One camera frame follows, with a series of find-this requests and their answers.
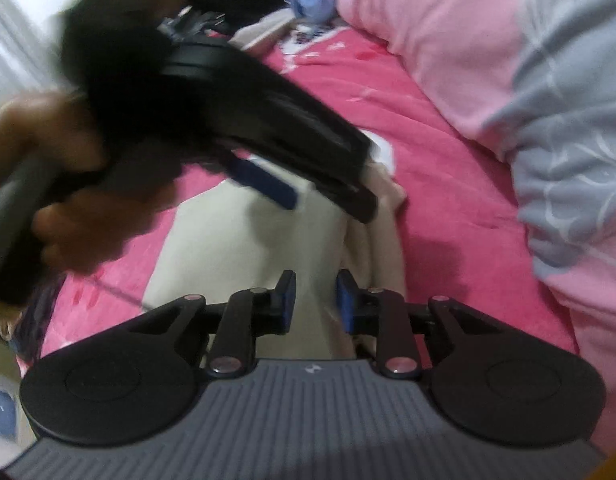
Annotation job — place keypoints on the cream jacket with black trim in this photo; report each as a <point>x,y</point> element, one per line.
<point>213,260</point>

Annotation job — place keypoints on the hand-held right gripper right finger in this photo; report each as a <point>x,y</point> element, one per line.
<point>344,305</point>

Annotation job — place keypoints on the pink floral bedsheet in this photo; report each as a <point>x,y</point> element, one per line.
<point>463,210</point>

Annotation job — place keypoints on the person's left hand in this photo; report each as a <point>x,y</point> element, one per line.
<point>38,125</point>

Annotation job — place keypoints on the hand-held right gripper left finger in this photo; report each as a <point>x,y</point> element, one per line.
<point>288,300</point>

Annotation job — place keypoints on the pink and grey quilt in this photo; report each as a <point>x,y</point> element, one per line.
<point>438,35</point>

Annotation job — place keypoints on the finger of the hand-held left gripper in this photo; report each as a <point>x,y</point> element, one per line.
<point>328,160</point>
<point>263,182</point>

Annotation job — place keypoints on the beige knit sweater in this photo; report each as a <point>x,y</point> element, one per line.
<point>268,27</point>

